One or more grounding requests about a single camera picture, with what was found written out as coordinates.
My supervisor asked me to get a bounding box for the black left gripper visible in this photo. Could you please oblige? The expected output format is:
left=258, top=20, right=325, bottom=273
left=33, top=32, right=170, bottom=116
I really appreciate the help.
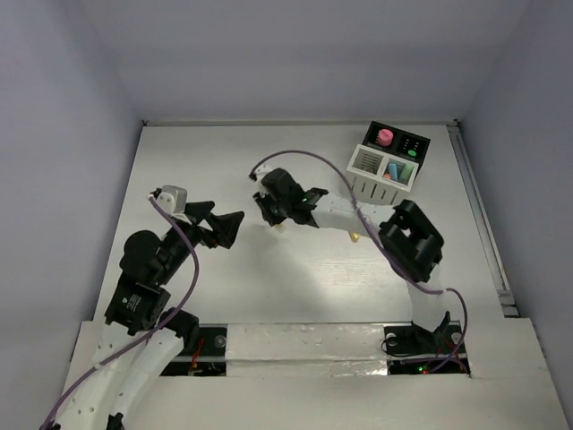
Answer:
left=157, top=200, right=244, bottom=282

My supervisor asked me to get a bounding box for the blue pencil-shaped highlighter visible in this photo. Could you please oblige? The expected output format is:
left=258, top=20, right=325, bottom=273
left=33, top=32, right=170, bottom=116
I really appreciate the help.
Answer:
left=388, top=163, right=399, bottom=181

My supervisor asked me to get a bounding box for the green pencil-shaped highlighter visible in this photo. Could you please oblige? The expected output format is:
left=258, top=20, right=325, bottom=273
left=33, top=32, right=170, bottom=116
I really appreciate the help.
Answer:
left=398, top=165, right=414, bottom=184

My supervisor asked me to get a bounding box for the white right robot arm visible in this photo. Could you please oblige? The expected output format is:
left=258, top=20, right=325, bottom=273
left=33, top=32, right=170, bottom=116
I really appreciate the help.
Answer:
left=250, top=165, right=450, bottom=355

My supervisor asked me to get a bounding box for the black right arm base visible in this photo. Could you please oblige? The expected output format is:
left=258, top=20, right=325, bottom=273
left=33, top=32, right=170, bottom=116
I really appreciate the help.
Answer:
left=381, top=312, right=471, bottom=375

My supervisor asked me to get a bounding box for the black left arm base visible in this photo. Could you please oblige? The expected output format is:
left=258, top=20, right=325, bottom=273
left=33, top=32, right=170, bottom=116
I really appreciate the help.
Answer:
left=160, top=324, right=227, bottom=377

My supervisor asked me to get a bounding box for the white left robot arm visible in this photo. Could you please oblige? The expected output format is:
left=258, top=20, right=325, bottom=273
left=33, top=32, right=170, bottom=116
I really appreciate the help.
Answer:
left=42, top=190, right=244, bottom=429

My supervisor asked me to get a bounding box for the white black desk organizer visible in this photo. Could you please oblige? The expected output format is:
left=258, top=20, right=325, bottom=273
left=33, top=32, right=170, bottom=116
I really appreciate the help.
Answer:
left=346, top=121, right=431, bottom=206

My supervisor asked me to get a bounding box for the pink tape roll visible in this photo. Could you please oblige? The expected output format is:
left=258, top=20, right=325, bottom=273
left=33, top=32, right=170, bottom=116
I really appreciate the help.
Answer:
left=376, top=128, right=394, bottom=147

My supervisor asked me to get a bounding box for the white front platform board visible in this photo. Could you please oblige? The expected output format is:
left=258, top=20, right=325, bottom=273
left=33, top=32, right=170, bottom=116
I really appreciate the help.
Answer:
left=53, top=315, right=563, bottom=430

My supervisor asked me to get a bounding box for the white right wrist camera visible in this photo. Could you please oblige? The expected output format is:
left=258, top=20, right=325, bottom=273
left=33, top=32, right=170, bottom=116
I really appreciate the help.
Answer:
left=249, top=164, right=273, bottom=182

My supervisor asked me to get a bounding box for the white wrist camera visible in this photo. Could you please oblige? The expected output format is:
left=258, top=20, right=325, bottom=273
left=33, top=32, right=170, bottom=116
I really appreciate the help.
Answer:
left=249, top=164, right=273, bottom=182
left=148, top=185, right=187, bottom=220

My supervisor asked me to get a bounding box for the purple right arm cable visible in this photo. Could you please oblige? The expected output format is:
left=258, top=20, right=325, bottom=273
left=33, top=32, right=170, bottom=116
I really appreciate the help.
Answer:
left=250, top=150, right=469, bottom=375

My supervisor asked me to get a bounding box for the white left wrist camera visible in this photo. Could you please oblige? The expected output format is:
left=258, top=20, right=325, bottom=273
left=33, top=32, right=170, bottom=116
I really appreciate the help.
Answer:
left=148, top=185, right=187, bottom=220

